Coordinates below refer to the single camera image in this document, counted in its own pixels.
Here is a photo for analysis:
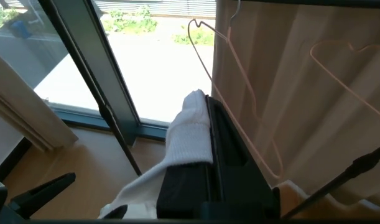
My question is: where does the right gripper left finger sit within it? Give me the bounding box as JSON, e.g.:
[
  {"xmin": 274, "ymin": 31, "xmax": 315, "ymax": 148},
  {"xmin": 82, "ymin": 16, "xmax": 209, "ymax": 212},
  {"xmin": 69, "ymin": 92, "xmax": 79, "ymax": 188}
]
[{"xmin": 157, "ymin": 161, "xmax": 223, "ymax": 218}]

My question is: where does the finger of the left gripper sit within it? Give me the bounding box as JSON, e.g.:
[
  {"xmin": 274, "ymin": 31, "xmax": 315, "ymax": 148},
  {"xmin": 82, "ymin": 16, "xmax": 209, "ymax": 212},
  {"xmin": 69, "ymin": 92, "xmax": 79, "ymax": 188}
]
[
  {"xmin": 102, "ymin": 204, "xmax": 128, "ymax": 220},
  {"xmin": 9, "ymin": 172, "xmax": 77, "ymax": 218}
]

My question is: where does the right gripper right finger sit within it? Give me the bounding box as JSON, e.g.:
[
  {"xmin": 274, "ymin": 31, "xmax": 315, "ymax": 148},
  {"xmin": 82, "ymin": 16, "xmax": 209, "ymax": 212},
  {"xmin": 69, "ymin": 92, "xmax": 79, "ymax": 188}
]
[{"xmin": 205, "ymin": 95, "xmax": 280, "ymax": 218}]

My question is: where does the white t-shirt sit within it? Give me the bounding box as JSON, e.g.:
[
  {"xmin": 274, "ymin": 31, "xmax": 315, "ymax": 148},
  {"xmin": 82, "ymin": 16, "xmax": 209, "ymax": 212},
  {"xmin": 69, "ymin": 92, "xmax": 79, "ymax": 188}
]
[{"xmin": 98, "ymin": 89, "xmax": 214, "ymax": 220}]

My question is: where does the pink clothes hanger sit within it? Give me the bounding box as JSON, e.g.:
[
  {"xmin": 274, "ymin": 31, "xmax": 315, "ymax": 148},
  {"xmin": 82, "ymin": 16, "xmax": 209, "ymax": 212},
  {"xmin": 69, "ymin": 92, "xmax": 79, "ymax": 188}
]
[
  {"xmin": 187, "ymin": 0, "xmax": 284, "ymax": 180},
  {"xmin": 310, "ymin": 39, "xmax": 380, "ymax": 124}
]

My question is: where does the black clothes rack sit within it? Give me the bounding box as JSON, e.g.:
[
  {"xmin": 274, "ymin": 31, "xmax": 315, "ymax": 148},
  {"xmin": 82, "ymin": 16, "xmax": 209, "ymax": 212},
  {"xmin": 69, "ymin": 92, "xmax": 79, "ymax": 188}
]
[{"xmin": 37, "ymin": 0, "xmax": 380, "ymax": 220}]

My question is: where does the beige curtain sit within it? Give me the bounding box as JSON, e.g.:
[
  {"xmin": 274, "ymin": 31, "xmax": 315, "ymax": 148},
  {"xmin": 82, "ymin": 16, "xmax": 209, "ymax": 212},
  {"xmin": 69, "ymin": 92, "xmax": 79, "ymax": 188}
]
[
  {"xmin": 0, "ymin": 46, "xmax": 79, "ymax": 152},
  {"xmin": 211, "ymin": 0, "xmax": 380, "ymax": 215}
]

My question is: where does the window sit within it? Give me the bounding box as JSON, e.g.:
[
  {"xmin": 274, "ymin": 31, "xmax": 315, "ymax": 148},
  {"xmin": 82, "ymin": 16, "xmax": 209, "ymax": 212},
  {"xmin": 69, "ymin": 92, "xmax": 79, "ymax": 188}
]
[{"xmin": 0, "ymin": 0, "xmax": 217, "ymax": 142}]

